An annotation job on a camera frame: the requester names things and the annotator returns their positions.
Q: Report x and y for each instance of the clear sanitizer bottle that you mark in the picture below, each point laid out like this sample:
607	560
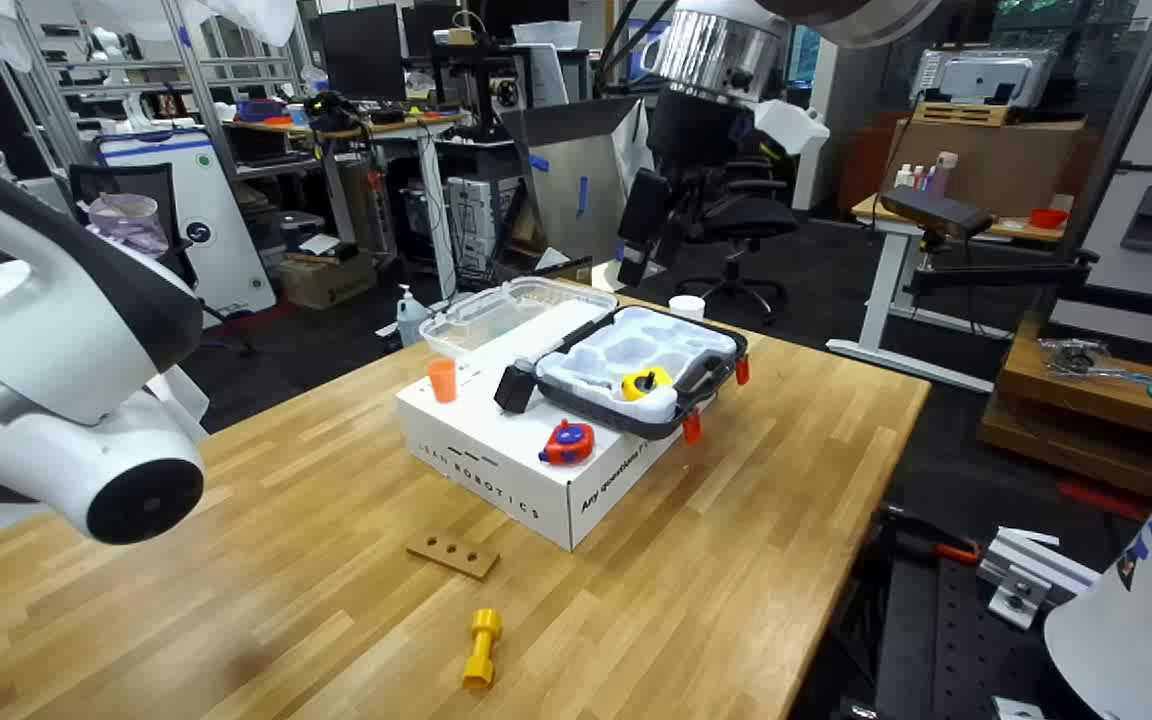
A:
409	319

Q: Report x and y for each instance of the white-legged wooden desk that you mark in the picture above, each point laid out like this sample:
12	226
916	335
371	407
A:
889	285

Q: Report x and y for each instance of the metal shelving rack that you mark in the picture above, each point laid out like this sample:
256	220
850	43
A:
137	64

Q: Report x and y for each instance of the black office chair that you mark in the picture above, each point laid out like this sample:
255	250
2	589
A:
757	220

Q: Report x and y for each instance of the white cabinet with logo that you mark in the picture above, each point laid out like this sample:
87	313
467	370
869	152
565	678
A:
220	226

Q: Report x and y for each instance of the red bowl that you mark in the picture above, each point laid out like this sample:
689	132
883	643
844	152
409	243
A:
1050	219

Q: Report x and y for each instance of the small orange cup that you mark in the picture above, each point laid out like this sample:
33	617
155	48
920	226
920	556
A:
440	380

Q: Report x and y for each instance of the black perforated breadboard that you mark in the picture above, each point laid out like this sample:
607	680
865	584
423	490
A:
950	653

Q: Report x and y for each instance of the silver foil panel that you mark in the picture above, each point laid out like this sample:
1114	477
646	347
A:
576	185

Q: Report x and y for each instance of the aluminium extrusion bracket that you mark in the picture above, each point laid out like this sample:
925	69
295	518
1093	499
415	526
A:
1032	572

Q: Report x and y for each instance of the black monitor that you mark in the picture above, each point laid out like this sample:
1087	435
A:
362	53

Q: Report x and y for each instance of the low wooden shelf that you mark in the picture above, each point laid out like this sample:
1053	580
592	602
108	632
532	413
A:
1081	413

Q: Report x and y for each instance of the grey plastic tool case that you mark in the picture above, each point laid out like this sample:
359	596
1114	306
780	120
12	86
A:
617	353

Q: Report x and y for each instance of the wooden block with holes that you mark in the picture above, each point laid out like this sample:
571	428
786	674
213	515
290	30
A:
453	556

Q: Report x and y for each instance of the purple cloth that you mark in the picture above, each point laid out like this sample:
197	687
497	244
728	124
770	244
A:
131	220

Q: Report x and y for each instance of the red blue tape measure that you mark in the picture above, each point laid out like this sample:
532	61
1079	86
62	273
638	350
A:
565	443

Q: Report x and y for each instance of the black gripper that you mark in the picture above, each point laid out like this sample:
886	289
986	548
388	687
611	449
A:
707	132

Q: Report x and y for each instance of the yellow tape measure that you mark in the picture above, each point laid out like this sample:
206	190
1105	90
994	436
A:
646	385

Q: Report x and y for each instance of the small black block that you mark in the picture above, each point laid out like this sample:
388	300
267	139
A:
513	385

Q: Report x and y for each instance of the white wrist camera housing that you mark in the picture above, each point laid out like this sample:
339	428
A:
789	124

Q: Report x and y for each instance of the white cardboard box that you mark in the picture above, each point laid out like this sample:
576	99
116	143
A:
509	464

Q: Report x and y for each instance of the cluttered white desk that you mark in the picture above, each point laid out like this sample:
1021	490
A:
432	203

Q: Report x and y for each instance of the white idle robot arm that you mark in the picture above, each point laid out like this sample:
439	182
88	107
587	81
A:
57	335

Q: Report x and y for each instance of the white plastic cup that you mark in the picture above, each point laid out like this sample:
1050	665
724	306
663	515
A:
685	309

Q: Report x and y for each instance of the grey white printer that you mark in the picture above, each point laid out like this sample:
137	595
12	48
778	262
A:
982	78

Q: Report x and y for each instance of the small brown cardboard box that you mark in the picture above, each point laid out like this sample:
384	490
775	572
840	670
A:
327	283

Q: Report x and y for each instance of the black flat device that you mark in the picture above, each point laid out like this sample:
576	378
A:
939	209

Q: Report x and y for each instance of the white working robot arm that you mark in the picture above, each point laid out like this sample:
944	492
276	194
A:
1138	626

